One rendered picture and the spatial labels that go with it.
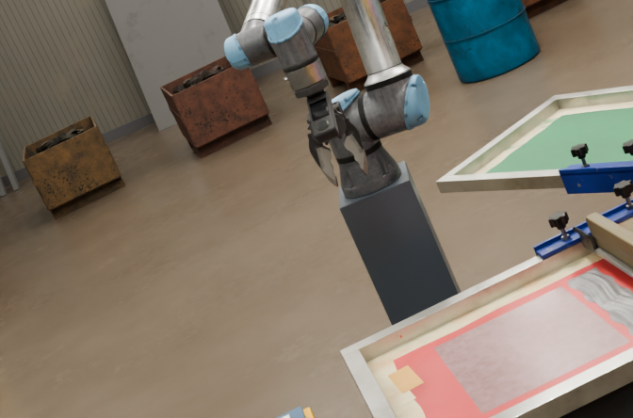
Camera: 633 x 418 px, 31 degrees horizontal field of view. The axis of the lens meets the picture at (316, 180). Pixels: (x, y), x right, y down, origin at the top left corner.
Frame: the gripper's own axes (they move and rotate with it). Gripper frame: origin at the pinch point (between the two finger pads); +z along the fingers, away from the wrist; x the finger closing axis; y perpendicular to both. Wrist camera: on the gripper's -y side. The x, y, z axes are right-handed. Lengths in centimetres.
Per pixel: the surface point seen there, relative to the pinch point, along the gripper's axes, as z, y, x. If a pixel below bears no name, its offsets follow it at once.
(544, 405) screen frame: 38, -46, -19
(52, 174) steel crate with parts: 97, 747, 319
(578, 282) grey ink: 40, 1, -35
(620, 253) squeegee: 35, -6, -44
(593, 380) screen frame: 37, -45, -28
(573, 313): 41, -11, -31
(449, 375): 40.6, -16.9, -3.7
